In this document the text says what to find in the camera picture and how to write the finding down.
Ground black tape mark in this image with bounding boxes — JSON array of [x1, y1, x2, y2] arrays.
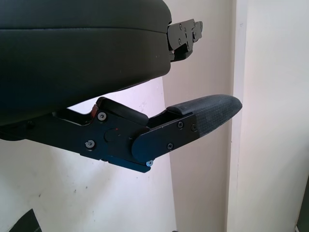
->
[[22, 209, 43, 232]]

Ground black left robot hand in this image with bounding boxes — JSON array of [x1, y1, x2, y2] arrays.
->
[[0, 0, 243, 174]]

